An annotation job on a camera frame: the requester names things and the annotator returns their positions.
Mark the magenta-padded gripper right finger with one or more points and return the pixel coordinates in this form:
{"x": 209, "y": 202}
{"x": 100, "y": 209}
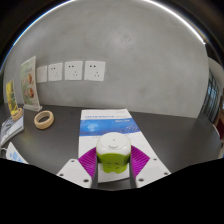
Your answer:
{"x": 151, "y": 170}

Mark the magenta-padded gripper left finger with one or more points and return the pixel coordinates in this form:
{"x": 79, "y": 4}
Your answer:
{"x": 75, "y": 173}

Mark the green and white charger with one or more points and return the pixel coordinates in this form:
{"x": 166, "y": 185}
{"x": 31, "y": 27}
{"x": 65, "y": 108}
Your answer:
{"x": 113, "y": 146}

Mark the white booklet with blue band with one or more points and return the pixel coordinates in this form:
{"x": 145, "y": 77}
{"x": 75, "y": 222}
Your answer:
{"x": 106, "y": 125}

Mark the beige masking tape roll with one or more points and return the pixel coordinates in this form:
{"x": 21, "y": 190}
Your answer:
{"x": 37, "y": 122}

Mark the white power strip blue sockets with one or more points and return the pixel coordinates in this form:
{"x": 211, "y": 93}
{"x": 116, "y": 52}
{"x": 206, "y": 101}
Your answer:
{"x": 15, "y": 154}

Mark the small card sign wooden base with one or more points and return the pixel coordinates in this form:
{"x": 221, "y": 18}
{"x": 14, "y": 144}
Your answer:
{"x": 10, "y": 96}

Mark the green menu sign acrylic stand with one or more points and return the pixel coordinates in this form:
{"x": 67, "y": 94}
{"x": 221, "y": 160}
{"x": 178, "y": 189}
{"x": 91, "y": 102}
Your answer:
{"x": 29, "y": 83}

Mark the white ceiling light strip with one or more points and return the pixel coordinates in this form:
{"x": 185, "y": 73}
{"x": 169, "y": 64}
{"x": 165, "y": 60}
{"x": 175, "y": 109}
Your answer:
{"x": 40, "y": 16}

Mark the black-framed glass window wall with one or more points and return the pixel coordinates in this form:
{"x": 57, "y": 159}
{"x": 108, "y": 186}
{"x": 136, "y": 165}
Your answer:
{"x": 213, "y": 100}

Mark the white wall socket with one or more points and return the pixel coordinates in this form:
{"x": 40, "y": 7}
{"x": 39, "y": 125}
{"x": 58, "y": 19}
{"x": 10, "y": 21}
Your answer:
{"x": 42, "y": 74}
{"x": 94, "y": 70}
{"x": 73, "y": 70}
{"x": 55, "y": 71}

